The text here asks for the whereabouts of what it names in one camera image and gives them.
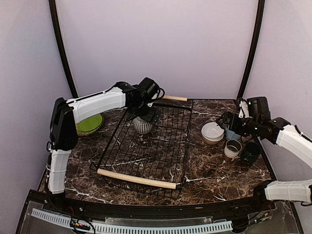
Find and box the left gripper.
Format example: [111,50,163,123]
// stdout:
[129,100,162,126]

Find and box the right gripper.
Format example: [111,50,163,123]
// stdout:
[216,111,260,137]

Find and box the light blue faceted mug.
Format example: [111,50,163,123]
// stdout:
[225,127,241,140]

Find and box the striped grey white bowl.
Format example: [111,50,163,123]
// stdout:
[133,117,153,135]

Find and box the white ceramic bowl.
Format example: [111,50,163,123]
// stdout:
[201,122,224,141]

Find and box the beige ceramic bowl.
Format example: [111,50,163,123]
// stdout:
[203,138,221,145]

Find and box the white cup brown band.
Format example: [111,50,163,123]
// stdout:
[223,139,242,162]

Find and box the dark green mug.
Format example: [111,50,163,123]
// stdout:
[240,142,262,166]

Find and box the green plate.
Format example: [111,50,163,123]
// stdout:
[76,114,103,132]

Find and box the grey patterned glass plate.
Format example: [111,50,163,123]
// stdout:
[76,118,104,136]

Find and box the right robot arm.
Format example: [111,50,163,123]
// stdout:
[216,112,312,212]

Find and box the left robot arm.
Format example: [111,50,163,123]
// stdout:
[47,78,164,213]

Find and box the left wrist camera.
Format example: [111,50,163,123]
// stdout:
[137,77,165,103]

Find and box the black wire dish rack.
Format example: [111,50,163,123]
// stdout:
[94,99,193,198]

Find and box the white slotted cable duct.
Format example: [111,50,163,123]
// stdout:
[31,208,233,234]

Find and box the black front table rail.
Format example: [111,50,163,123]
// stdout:
[37,193,270,220]

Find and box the black right frame post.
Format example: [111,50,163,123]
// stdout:
[236,0,265,99]

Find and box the black frame post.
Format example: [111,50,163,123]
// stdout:
[48,0,78,98]
[236,0,265,99]

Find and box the black left frame post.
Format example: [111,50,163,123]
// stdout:
[48,0,78,98]

